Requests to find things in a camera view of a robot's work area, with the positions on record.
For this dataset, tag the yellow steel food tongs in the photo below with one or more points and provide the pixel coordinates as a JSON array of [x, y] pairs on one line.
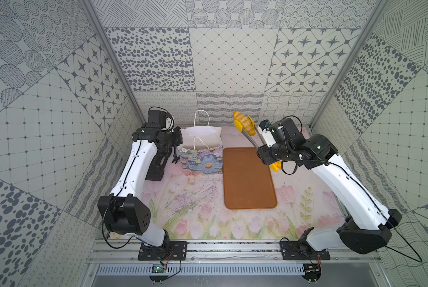
[[251, 140]]

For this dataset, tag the controller board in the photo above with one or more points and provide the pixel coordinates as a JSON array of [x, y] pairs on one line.
[[158, 274], [312, 273]]

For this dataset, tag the aluminium mounting rail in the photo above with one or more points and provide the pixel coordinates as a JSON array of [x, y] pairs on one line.
[[221, 251]]

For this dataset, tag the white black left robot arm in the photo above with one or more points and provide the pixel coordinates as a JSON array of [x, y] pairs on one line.
[[123, 211]]

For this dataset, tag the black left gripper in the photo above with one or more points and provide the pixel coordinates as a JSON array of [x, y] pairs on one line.
[[176, 140]]

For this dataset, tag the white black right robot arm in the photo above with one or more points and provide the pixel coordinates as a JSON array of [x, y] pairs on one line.
[[369, 223]]

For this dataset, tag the floral paper gift bag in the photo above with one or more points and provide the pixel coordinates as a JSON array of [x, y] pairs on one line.
[[201, 149]]

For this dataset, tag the brown serving tray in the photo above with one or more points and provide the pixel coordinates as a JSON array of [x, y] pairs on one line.
[[247, 182]]

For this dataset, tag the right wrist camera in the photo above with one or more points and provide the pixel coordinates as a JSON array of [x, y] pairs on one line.
[[286, 131]]

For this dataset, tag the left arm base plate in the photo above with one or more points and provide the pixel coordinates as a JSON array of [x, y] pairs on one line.
[[172, 251]]

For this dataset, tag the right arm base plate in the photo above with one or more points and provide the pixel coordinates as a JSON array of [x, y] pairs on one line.
[[294, 251]]

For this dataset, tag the floral table mat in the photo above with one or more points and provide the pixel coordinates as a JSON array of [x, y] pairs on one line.
[[191, 206]]

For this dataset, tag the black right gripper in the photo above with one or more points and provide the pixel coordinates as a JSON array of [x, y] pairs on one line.
[[264, 155]]

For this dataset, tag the left controller board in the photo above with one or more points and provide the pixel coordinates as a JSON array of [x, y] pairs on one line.
[[158, 274]]

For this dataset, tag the right controller board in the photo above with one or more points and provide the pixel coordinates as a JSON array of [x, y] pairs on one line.
[[312, 273]]

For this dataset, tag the striped croissant bread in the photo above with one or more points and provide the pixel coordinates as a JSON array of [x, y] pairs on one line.
[[244, 124]]

